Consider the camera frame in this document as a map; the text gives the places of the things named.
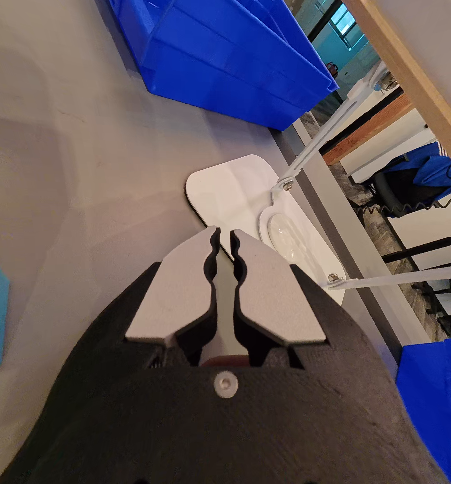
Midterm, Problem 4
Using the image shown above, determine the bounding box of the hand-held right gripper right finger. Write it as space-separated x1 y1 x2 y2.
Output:
230 229 328 367

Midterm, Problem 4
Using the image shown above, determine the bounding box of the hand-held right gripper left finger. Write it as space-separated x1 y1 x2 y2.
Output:
124 225 222 367

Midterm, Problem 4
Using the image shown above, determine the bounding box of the grey desk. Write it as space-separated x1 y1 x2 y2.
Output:
0 0 438 484

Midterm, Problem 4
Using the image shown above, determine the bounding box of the white office desk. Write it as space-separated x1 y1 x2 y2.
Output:
339 125 438 183

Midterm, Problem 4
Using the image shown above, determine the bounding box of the round clear disc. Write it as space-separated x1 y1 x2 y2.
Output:
259 207 317 263

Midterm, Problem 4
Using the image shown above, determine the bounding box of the black office chair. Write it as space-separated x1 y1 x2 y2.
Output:
409 259 451 339
373 166 451 218

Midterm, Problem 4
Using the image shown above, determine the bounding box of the brown wooden table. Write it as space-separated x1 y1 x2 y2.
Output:
322 93 413 165

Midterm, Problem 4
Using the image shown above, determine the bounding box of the blue plastic bin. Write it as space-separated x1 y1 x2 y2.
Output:
95 0 340 132
396 338 451 484

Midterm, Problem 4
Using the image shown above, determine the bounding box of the blue jacket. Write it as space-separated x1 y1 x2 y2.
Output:
384 142 451 186

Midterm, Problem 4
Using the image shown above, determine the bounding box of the wooden edged board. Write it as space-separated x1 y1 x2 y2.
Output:
344 0 451 157

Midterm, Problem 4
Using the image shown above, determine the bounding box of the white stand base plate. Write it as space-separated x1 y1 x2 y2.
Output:
185 154 349 307

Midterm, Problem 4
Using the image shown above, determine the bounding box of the black coiled cable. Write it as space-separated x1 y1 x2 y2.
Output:
356 181 451 217

